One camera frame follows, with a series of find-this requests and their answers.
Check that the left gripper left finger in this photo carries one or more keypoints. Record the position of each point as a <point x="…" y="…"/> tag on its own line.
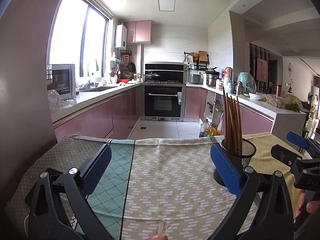
<point x="48" y="218"/>

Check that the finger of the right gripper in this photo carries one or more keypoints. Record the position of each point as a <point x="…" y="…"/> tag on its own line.
<point x="309" y="145"/>
<point x="284" y="155"/>

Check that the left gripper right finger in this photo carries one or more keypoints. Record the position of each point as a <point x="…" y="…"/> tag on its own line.
<point x="274" y="216"/>

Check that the black mesh utensil holder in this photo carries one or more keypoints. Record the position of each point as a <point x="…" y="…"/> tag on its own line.
<point x="227" y="162"/>

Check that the wooden chopstick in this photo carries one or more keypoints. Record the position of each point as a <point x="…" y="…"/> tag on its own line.
<point x="225" y="113"/>

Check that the long chopstick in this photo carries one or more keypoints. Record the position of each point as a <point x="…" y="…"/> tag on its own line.
<point x="237" y="127"/>

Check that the pink kitchen cabinets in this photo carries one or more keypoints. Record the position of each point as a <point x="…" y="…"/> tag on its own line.
<point x="118" y="114"/>

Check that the kitchen window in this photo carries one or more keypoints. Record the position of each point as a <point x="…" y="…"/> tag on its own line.
<point x="79" y="37"/>

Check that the right hand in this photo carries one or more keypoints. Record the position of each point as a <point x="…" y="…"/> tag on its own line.
<point x="310" y="207"/>

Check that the left hand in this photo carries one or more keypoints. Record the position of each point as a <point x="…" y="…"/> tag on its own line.
<point x="160" y="236"/>

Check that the yellow cloth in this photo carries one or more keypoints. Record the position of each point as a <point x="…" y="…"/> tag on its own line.
<point x="263" y="162"/>

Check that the yellow cooking oil bottle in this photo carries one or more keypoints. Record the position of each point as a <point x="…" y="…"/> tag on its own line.
<point x="210" y="131"/>

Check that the teal plastic bag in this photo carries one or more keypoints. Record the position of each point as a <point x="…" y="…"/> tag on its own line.
<point x="248" y="82"/>

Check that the dark oil bottle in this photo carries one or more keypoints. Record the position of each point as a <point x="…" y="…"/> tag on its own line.
<point x="204" y="126"/>

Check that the pink thermos jug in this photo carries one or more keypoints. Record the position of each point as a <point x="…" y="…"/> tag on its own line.
<point x="228" y="72"/>

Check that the steel stock pot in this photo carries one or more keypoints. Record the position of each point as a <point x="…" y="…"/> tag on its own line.
<point x="211" y="80"/>

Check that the patterned beige tablecloth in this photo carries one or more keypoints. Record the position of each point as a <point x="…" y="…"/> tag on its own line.
<point x="151" y="186"/>

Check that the silver rice cooker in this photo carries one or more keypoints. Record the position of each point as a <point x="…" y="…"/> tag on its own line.
<point x="196" y="79"/>

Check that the black built-in oven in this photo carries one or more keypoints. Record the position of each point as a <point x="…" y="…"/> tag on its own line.
<point x="163" y="101"/>

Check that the black range hood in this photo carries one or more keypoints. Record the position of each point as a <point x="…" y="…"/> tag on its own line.
<point x="169" y="72"/>

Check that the white microwave oven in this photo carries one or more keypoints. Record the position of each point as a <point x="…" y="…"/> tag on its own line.
<point x="61" y="78"/>

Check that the wok with lid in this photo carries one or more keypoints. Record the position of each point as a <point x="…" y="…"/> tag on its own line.
<point x="152" y="77"/>

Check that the white water heater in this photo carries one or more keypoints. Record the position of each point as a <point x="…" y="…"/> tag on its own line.
<point x="121" y="37"/>

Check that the black wall rack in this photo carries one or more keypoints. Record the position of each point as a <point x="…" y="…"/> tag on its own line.
<point x="196" y="60"/>

